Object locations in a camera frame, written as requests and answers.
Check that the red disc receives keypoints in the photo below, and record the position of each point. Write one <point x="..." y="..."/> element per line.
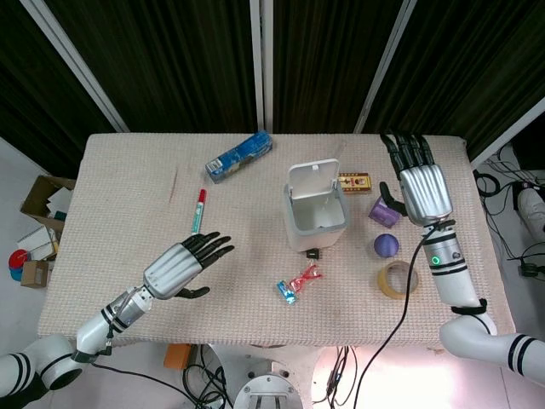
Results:
<point x="19" y="259"/>

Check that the purple small carton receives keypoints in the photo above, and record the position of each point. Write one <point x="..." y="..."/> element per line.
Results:
<point x="382" y="215"/>

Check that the purple ball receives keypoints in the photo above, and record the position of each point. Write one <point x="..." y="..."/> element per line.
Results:
<point x="386" y="245"/>

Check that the beige waffle tablecloth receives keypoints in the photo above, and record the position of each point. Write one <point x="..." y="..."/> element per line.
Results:
<point x="127" y="204"/>

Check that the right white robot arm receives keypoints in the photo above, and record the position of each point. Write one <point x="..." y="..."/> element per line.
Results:
<point x="451" y="272"/>

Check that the white frame post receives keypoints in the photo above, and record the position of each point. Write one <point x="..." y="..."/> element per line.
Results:
<point x="259" y="64"/>
<point x="385" y="64"/>
<point x="506" y="132"/>
<point x="74" y="64"/>

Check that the blue cardboard snack box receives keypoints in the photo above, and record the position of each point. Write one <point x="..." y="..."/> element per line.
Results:
<point x="238" y="157"/>

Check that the white desktop trash bin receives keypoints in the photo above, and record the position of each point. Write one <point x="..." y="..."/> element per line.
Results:
<point x="315" y="204"/>

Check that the blue disc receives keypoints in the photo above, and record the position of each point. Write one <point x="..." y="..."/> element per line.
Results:
<point x="14" y="274"/>

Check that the orange box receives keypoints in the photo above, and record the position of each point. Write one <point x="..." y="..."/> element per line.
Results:
<point x="176" y="357"/>

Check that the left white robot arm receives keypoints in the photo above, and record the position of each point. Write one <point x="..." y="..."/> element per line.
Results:
<point x="93" y="328"/>

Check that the gold and red small box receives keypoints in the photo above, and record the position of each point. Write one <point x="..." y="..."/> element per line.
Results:
<point x="355" y="183"/>

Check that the dark curtain panel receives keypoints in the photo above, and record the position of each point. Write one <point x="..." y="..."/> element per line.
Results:
<point x="170" y="64"/>
<point x="328" y="64"/>
<point x="34" y="106"/>
<point x="468" y="64"/>

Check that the white shoe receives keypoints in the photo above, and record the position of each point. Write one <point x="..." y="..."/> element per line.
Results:
<point x="532" y="209"/>

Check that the small black plug adapter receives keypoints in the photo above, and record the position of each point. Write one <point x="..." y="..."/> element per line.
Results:
<point x="313" y="254"/>

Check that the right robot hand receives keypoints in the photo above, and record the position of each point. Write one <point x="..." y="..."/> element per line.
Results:
<point x="426" y="191"/>

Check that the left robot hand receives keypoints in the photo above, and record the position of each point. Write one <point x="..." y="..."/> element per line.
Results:
<point x="170" y="272"/>

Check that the large open cardboard box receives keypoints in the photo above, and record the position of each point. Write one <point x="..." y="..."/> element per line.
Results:
<point x="38" y="200"/>

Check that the grey round robot base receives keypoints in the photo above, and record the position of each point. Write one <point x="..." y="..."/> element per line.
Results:
<point x="268" y="394"/>

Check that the red-capped whiteboard marker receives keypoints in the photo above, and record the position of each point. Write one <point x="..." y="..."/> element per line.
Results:
<point x="198" y="213"/>

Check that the red toy in plastic packet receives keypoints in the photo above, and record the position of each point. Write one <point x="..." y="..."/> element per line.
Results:
<point x="298" y="283"/>

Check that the yellowish packing tape roll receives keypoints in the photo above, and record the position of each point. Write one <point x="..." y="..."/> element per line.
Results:
<point x="385" y="287"/>

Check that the small cardboard box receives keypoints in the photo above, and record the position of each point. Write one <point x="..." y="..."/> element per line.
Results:
<point x="34" y="274"/>

